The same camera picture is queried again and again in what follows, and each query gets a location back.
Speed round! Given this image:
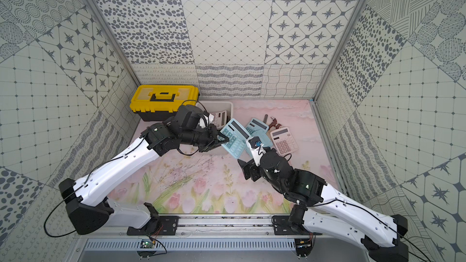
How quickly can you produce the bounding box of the light blue calculator face down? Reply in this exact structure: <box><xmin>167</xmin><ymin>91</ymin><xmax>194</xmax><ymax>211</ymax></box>
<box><xmin>220</xmin><ymin>118</ymin><xmax>251</xmax><ymax>159</ymax></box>

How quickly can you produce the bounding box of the pink calculator face down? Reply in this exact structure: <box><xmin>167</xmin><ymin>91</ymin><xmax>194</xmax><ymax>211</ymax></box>
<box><xmin>211</xmin><ymin>110</ymin><xmax>228</xmax><ymax>130</ymax></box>

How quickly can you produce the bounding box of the light blue calculator back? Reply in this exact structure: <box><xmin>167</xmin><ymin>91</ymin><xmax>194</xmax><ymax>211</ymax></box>
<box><xmin>246</xmin><ymin>131</ymin><xmax>273</xmax><ymax>157</ymax></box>

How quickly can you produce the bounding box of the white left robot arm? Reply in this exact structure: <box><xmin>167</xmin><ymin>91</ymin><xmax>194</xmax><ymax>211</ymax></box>
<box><xmin>59</xmin><ymin>105</ymin><xmax>229</xmax><ymax>236</ymax></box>

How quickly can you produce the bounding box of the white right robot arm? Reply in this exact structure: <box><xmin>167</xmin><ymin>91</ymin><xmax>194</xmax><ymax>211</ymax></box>
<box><xmin>238</xmin><ymin>147</ymin><xmax>410</xmax><ymax>262</ymax></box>

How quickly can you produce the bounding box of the white plastic storage box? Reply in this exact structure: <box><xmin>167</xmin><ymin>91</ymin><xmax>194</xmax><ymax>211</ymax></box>
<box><xmin>196</xmin><ymin>101</ymin><xmax>234</xmax><ymax>131</ymax></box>

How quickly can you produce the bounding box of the teal calculator face up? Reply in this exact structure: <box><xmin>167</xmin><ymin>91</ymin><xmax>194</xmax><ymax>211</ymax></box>
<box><xmin>246</xmin><ymin>118</ymin><xmax>269</xmax><ymax>135</ymax></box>

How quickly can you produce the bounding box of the floral pink table mat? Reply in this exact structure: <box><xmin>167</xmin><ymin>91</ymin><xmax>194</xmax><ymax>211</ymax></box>
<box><xmin>109</xmin><ymin>99</ymin><xmax>338</xmax><ymax>214</ymax></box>

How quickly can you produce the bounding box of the yellow and black toolbox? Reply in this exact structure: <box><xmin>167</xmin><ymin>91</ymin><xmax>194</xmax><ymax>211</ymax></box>
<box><xmin>130</xmin><ymin>85</ymin><xmax>200</xmax><ymax>121</ymax></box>

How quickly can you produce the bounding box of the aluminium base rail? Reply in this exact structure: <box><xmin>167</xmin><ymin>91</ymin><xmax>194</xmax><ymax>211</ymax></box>
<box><xmin>69</xmin><ymin>213</ymin><xmax>365</xmax><ymax>258</ymax></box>

